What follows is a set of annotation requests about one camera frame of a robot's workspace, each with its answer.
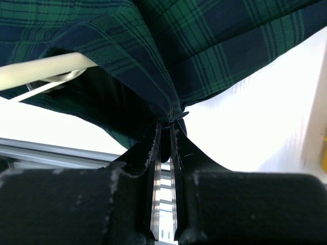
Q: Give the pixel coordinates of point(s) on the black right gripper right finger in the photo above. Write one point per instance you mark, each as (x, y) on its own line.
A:
(215, 205)

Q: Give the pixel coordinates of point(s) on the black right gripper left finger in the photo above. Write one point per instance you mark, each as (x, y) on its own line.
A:
(109, 205)

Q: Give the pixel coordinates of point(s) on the cream plastic hanger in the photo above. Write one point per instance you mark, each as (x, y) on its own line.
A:
(55, 71)

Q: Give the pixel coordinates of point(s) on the green navy plaid skirt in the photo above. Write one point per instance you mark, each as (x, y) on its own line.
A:
(153, 58)

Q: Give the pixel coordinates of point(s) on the yellow plastic bin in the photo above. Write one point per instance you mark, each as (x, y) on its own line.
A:
(324, 160)

